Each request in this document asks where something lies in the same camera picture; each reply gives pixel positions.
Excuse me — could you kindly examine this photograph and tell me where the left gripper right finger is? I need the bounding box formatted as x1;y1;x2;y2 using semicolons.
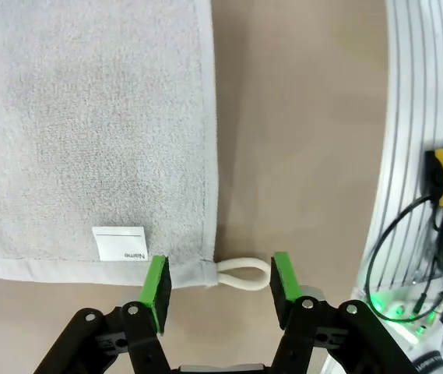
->
269;251;417;374

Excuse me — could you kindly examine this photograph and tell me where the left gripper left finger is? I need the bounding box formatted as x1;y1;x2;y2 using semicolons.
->
33;255;173;374

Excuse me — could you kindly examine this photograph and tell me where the light grey towel white loop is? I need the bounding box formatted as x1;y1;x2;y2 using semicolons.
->
0;0;271;292

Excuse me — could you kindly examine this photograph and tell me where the white power strip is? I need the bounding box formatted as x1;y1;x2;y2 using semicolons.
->
372;288;443;346

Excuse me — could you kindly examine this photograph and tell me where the aluminium profile frame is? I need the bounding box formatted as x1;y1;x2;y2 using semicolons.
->
355;0;443;374

